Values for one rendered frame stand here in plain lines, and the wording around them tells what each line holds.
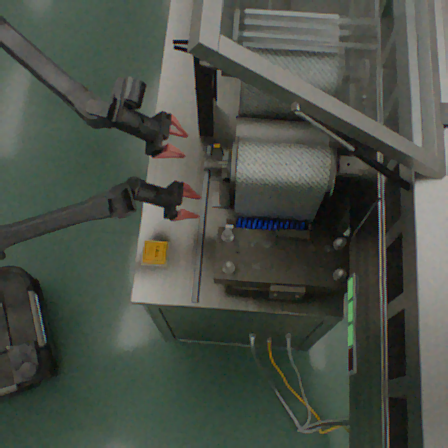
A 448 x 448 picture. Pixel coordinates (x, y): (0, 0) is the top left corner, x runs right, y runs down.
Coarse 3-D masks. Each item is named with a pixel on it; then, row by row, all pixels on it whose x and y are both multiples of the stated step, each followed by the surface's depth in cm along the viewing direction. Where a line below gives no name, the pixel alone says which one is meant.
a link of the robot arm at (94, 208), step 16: (112, 192) 150; (64, 208) 149; (80, 208) 148; (96, 208) 149; (112, 208) 151; (128, 208) 152; (16, 224) 146; (32, 224) 145; (48, 224) 146; (64, 224) 147; (0, 240) 144; (16, 240) 145; (0, 256) 146
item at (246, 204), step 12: (240, 204) 156; (252, 204) 156; (264, 204) 155; (276, 204) 154; (288, 204) 154; (300, 204) 153; (312, 204) 152; (240, 216) 165; (252, 216) 165; (264, 216) 164; (276, 216) 163; (288, 216) 162; (300, 216) 162; (312, 216) 161
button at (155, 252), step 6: (144, 246) 173; (150, 246) 173; (156, 246) 173; (162, 246) 173; (144, 252) 172; (150, 252) 172; (156, 252) 172; (162, 252) 172; (144, 258) 172; (150, 258) 172; (156, 258) 172; (162, 258) 172; (162, 264) 173
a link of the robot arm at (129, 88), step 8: (120, 80) 131; (128, 80) 131; (136, 80) 131; (120, 88) 131; (128, 88) 130; (136, 88) 130; (144, 88) 132; (112, 96) 130; (120, 96) 131; (128, 96) 130; (136, 96) 130; (88, 104) 128; (96, 104) 128; (104, 104) 128; (112, 104) 131; (88, 112) 127; (96, 112) 127; (104, 112) 128; (112, 112) 132
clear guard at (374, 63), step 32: (224, 0) 77; (256, 0) 81; (288, 0) 85; (320, 0) 91; (352, 0) 97; (384, 0) 103; (416, 0) 111; (224, 32) 75; (256, 32) 79; (288, 32) 84; (320, 32) 89; (352, 32) 94; (384, 32) 101; (416, 32) 108; (288, 64) 82; (320, 64) 87; (352, 64) 92; (384, 64) 98; (416, 64) 105; (352, 96) 90; (384, 96) 96; (416, 96) 102; (416, 128) 100
